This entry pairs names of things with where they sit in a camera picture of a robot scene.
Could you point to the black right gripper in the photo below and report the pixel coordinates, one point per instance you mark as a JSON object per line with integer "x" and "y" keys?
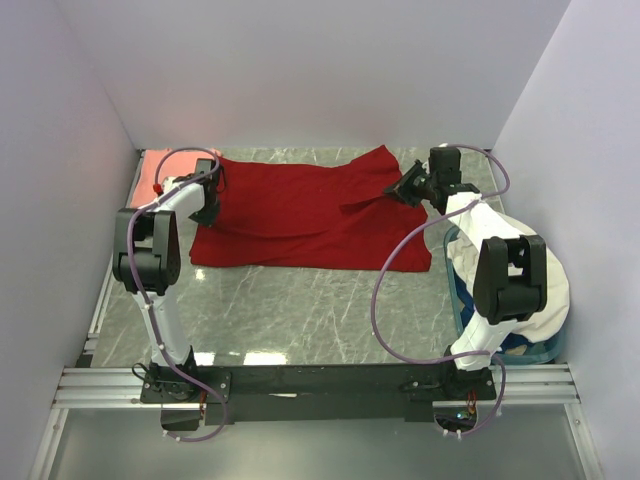
{"x": 401, "y": 190}

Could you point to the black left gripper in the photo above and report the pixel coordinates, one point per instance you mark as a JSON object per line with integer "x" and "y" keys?
{"x": 208, "y": 220}

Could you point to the red t shirt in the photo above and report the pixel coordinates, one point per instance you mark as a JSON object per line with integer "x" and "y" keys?
{"x": 297, "y": 215}

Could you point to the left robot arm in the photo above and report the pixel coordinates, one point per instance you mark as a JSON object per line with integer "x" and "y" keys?
{"x": 147, "y": 262}

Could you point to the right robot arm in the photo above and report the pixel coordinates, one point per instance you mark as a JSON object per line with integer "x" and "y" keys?
{"x": 510, "y": 282}

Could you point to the folded pink t shirt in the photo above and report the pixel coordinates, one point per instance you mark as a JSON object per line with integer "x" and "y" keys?
{"x": 179, "y": 164}

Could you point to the white crumpled t shirt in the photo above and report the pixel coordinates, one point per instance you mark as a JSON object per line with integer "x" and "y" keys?
{"x": 542, "y": 325}

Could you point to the blue plastic basket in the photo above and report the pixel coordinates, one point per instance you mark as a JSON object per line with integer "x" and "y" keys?
{"x": 536, "y": 353}

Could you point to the blue t shirt in basket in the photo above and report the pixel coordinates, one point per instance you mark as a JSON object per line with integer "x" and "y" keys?
{"x": 515, "y": 345}

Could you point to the black base beam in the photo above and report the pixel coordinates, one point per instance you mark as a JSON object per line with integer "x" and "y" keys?
{"x": 332, "y": 392}

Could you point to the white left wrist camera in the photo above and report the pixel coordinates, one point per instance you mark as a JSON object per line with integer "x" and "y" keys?
{"x": 168, "y": 184}

